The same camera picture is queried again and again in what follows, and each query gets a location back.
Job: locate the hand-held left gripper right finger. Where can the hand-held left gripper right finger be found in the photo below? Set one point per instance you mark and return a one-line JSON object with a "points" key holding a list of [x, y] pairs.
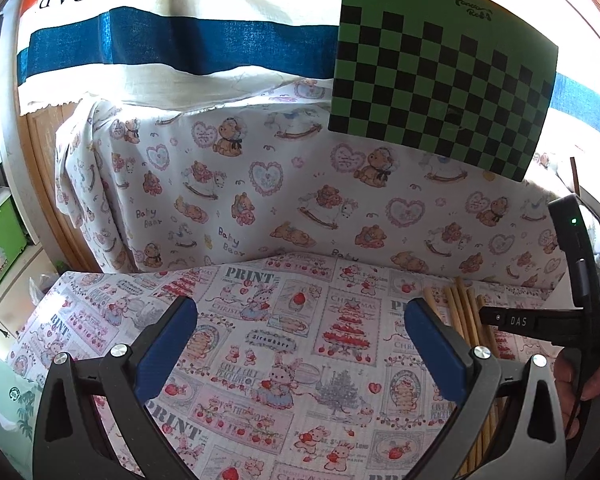
{"points": [[437, 345]]}

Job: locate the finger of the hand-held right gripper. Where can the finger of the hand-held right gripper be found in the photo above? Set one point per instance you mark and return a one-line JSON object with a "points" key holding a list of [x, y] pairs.
{"points": [[525, 322]]}

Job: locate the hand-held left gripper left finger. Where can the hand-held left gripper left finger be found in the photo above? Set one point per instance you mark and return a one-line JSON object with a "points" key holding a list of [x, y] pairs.
{"points": [[166, 345]]}

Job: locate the bundle of wooden chopsticks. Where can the bundle of wooden chopsticks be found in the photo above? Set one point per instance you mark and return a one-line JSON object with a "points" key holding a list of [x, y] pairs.
{"points": [[465, 310]]}

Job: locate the person's right hand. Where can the person's right hand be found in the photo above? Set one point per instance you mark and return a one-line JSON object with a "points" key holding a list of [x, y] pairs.
{"points": [[562, 385]]}

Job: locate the brown wooden stick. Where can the brown wooden stick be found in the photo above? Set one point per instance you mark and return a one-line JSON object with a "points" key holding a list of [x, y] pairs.
{"points": [[575, 175]]}

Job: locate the strawberry print tablecloth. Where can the strawberry print tablecloth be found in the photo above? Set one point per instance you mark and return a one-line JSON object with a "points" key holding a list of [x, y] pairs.
{"points": [[290, 360]]}

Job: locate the green leaf print bag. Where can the green leaf print bag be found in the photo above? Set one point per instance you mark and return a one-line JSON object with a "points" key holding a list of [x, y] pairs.
{"points": [[15, 400]]}

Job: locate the bear print cloth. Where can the bear print cloth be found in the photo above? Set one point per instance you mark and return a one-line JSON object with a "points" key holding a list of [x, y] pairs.
{"points": [[280, 200]]}

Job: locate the green storage box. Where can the green storage box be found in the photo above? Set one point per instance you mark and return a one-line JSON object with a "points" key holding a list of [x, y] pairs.
{"points": [[0, 250]]}

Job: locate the green black checkerboard card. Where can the green black checkerboard card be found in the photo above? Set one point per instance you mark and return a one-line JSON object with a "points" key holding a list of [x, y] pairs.
{"points": [[430, 70]]}

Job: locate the white blue orange striped cloth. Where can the white blue orange striped cloth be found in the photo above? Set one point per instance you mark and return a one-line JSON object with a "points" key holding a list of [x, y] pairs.
{"points": [[180, 45]]}

